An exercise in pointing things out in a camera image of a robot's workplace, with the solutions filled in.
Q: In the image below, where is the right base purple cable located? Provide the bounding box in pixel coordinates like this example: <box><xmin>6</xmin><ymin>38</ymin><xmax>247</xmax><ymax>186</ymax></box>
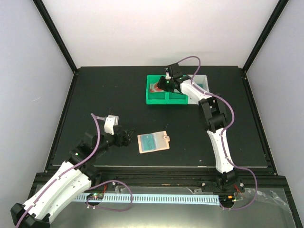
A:
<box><xmin>219</xmin><ymin>166</ymin><xmax>258</xmax><ymax>211</ymax></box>

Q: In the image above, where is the black frame post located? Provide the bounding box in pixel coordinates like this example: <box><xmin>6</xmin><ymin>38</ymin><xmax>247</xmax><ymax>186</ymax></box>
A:
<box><xmin>33</xmin><ymin>0</ymin><xmax>78</xmax><ymax>74</ymax></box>
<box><xmin>242</xmin><ymin>0</ymin><xmax>289</xmax><ymax>73</ymax></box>

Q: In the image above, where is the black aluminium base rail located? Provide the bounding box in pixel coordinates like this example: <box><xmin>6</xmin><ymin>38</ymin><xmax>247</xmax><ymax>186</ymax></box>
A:
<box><xmin>45</xmin><ymin>166</ymin><xmax>278</xmax><ymax>188</ymax></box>

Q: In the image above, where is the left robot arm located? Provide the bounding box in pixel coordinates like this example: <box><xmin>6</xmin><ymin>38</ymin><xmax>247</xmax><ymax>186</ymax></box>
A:
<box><xmin>10</xmin><ymin>126</ymin><xmax>135</xmax><ymax>228</ymax></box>

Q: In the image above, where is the small circuit board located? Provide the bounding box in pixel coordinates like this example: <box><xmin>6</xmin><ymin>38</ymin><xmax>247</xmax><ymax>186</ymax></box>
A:
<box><xmin>86</xmin><ymin>193</ymin><xmax>104</xmax><ymax>201</ymax></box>
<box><xmin>218</xmin><ymin>195</ymin><xmax>237</xmax><ymax>202</ymax></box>

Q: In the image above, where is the left green bin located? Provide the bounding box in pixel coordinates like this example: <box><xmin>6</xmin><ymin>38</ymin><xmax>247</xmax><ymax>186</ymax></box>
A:
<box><xmin>146</xmin><ymin>75</ymin><xmax>167</xmax><ymax>105</ymax></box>

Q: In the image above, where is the teal card in holder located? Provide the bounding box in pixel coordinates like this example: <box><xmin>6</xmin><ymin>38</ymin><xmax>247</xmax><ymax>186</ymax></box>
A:
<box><xmin>140</xmin><ymin>134</ymin><xmax>156</xmax><ymax>152</ymax></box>

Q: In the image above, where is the right black frame post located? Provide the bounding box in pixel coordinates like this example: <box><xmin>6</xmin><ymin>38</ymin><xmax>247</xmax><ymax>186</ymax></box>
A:
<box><xmin>242</xmin><ymin>0</ymin><xmax>289</xmax><ymax>73</ymax></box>

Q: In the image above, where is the green bin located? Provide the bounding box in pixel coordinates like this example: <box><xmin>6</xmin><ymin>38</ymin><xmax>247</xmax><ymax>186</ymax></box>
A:
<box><xmin>146</xmin><ymin>75</ymin><xmax>167</xmax><ymax>105</ymax></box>
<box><xmin>166</xmin><ymin>75</ymin><xmax>190</xmax><ymax>105</ymax></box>

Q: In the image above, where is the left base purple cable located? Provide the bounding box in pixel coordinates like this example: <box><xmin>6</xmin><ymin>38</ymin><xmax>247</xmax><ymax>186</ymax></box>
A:
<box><xmin>85</xmin><ymin>180</ymin><xmax>134</xmax><ymax>211</ymax></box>

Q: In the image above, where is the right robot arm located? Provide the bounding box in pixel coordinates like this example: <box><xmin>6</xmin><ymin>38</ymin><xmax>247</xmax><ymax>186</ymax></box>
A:
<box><xmin>157</xmin><ymin>63</ymin><xmax>236</xmax><ymax>192</ymax></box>

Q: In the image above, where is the left black frame post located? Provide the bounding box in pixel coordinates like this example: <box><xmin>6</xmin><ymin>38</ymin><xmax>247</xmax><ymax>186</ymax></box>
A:
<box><xmin>33</xmin><ymin>0</ymin><xmax>78</xmax><ymax>74</ymax></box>

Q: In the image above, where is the white slotted cable duct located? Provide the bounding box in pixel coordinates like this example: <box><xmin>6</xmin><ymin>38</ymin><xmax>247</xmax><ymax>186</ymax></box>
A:
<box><xmin>73</xmin><ymin>193</ymin><xmax>219</xmax><ymax>206</ymax></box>

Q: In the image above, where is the right small circuit board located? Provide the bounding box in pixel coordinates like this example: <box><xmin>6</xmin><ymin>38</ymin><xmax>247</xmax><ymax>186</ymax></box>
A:
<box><xmin>218</xmin><ymin>195</ymin><xmax>237</xmax><ymax>202</ymax></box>

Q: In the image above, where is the middle green bin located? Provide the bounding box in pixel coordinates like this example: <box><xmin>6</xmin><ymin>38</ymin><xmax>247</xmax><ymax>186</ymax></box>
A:
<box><xmin>166</xmin><ymin>75</ymin><xmax>190</xmax><ymax>105</ymax></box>

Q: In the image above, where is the white bin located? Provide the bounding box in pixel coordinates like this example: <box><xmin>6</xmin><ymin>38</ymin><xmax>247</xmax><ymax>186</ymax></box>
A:
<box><xmin>182</xmin><ymin>75</ymin><xmax>209</xmax><ymax>105</ymax></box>

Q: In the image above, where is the beige card holder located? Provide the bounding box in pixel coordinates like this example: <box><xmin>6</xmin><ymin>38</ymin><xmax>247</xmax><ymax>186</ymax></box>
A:
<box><xmin>137</xmin><ymin>131</ymin><xmax>170</xmax><ymax>154</ymax></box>

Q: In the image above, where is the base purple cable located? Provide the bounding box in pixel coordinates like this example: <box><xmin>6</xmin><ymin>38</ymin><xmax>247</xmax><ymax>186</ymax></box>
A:
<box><xmin>85</xmin><ymin>180</ymin><xmax>134</xmax><ymax>211</ymax></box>
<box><xmin>219</xmin><ymin>166</ymin><xmax>258</xmax><ymax>211</ymax></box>

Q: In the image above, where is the left small circuit board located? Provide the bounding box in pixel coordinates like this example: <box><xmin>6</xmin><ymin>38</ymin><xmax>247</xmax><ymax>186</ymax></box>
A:
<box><xmin>86</xmin><ymin>193</ymin><xmax>104</xmax><ymax>201</ymax></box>

